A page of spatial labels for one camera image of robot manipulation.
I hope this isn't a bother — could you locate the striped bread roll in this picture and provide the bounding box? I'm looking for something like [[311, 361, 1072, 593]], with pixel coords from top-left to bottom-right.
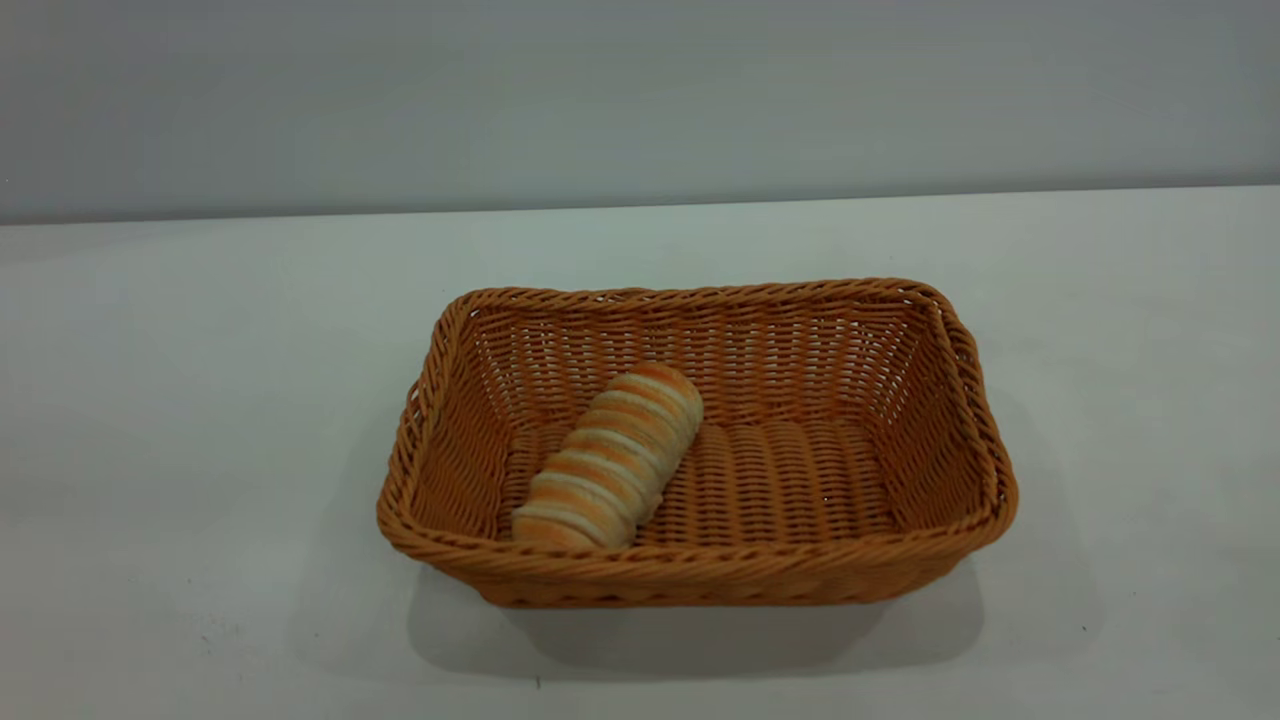
[[511, 362, 705, 551]]

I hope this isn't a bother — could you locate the orange woven wicker basket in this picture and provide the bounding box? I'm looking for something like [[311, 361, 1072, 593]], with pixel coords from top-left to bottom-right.
[[377, 277, 1020, 609]]

